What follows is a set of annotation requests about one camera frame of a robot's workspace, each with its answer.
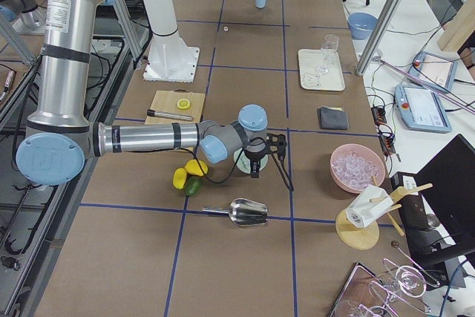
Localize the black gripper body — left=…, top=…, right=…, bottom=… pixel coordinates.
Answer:
left=244, top=133, right=287, bottom=163

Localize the green bowl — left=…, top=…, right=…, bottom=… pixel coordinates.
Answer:
left=233, top=150, right=269, bottom=174

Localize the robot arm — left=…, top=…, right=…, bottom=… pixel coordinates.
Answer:
left=15, top=0, right=283, bottom=186

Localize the steel ice scoop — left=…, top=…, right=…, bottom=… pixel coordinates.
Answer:
left=202, top=198, right=268, bottom=227

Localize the pink bowl with ice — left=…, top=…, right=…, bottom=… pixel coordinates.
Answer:
left=330, top=143, right=386, bottom=194

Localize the blue bowl with fork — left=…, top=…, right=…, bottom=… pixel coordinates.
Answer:
left=347, top=13, right=378, bottom=40

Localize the yellow lemon back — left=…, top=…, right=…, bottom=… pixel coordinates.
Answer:
left=184, top=159, right=209, bottom=177

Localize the yellow lemon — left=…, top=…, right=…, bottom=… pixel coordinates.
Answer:
left=184, top=159, right=209, bottom=177
left=172, top=168, right=188, bottom=190

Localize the green lime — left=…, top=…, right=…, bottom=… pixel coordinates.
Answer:
left=184, top=176, right=203, bottom=197

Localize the yellow lemon front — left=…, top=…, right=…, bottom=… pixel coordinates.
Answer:
left=172, top=168, right=188, bottom=190

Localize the grey yellow cloth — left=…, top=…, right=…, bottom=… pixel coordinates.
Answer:
left=317, top=106, right=349, bottom=130

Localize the half lemon slice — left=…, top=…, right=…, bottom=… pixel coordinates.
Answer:
left=177, top=98, right=191, bottom=110

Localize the white bear tray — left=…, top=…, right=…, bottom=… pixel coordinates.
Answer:
left=298, top=49, right=345, bottom=92

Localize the wooden cutting board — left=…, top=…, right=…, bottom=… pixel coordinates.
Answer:
left=145, top=90, right=206, bottom=125

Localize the steel muddler black cap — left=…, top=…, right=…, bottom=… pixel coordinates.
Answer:
left=146, top=108, right=194, bottom=122

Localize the wine glass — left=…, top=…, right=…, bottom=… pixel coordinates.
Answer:
left=316, top=34, right=339, bottom=75

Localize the wooden mug tree stand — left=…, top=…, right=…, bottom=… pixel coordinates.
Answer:
left=335, top=183, right=433, bottom=250

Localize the near teach pendant tablet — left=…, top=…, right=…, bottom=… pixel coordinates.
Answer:
left=394, top=85, right=452, bottom=134

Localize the teach pendant tablet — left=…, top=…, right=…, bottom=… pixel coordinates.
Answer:
left=394, top=85, right=452, bottom=134
left=409, top=51, right=457, bottom=91

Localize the black monitor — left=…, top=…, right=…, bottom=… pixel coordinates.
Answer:
left=391, top=134, right=474, bottom=267

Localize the far teach pendant tablet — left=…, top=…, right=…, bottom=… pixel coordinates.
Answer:
left=409, top=51, right=457, bottom=91

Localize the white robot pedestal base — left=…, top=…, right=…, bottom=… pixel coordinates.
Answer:
left=143, top=0, right=200, bottom=83

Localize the aluminium frame post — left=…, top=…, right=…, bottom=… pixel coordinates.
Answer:
left=356, top=0, right=401, bottom=76

